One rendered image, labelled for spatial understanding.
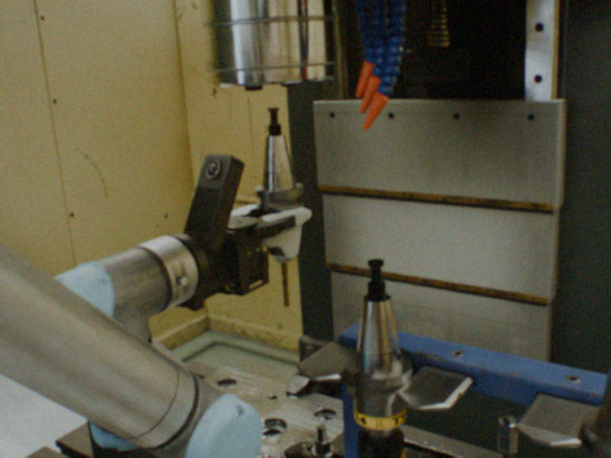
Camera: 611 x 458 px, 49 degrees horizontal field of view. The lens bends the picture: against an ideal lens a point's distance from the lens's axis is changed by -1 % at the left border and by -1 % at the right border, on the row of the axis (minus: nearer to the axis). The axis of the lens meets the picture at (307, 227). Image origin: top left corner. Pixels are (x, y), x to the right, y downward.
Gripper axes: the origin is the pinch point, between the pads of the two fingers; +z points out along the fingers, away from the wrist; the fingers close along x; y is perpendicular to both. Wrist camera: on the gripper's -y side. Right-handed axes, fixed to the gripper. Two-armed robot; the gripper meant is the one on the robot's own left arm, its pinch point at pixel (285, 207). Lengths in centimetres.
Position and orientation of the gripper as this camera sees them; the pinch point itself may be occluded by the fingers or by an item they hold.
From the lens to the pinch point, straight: 88.8
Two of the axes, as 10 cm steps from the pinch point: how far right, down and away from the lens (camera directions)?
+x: 8.1, 1.1, -5.7
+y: 0.6, 9.6, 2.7
